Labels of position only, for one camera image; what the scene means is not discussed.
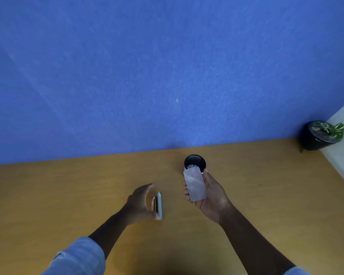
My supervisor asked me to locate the person's left hand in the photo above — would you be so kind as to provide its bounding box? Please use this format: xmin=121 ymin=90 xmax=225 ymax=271
xmin=122 ymin=183 xmax=161 ymax=226

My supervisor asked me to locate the person's right hand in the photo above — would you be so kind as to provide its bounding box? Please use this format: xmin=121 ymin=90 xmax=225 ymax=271
xmin=182 ymin=169 xmax=233 ymax=225

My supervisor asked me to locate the clear plastic case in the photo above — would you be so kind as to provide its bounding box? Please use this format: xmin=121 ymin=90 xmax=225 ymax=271
xmin=151 ymin=192 xmax=163 ymax=221

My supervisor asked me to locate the translucent white plastic box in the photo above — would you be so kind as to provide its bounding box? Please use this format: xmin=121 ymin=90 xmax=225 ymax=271
xmin=183 ymin=166 xmax=208 ymax=202

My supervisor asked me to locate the person's right forearm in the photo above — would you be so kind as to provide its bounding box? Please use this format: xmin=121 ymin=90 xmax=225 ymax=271
xmin=219 ymin=205 xmax=296 ymax=275

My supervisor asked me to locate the person's left forearm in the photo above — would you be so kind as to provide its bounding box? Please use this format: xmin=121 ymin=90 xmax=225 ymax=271
xmin=88 ymin=205 xmax=130 ymax=260

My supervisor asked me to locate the black round cup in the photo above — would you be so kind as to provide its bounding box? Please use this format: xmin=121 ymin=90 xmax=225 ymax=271
xmin=184 ymin=154 xmax=207 ymax=173

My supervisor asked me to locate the light blue left sleeve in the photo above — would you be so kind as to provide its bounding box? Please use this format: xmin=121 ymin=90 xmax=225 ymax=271
xmin=41 ymin=237 xmax=106 ymax=275

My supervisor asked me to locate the light blue sleeve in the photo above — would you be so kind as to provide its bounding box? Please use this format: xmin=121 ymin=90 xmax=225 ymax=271
xmin=284 ymin=266 xmax=312 ymax=275
xmin=41 ymin=237 xmax=106 ymax=275

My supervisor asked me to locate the black plant pot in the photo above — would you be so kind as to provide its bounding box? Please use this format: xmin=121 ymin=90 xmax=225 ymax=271
xmin=300 ymin=121 xmax=342 ymax=151

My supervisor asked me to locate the light blue right sleeve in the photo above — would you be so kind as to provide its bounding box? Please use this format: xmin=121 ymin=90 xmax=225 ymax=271
xmin=284 ymin=266 xmax=312 ymax=275

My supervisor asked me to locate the green white leafy plant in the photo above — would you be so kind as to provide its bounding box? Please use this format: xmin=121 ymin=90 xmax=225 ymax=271
xmin=311 ymin=122 xmax=344 ymax=140

